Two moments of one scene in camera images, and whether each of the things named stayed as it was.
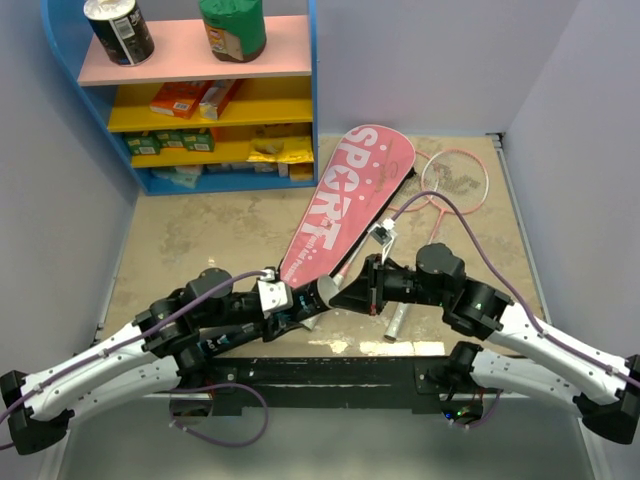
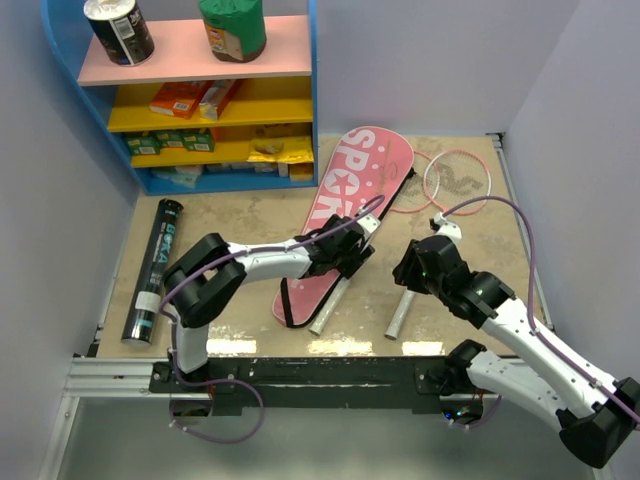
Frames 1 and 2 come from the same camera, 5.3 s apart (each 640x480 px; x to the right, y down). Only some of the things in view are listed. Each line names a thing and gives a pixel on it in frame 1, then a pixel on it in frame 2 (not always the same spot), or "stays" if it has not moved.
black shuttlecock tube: [305, 304] → [145, 297]
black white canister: [122, 30] stays
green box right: [199, 139] stays
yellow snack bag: [282, 149] stays
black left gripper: [281, 323] → [349, 264]
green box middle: [170, 138] stays
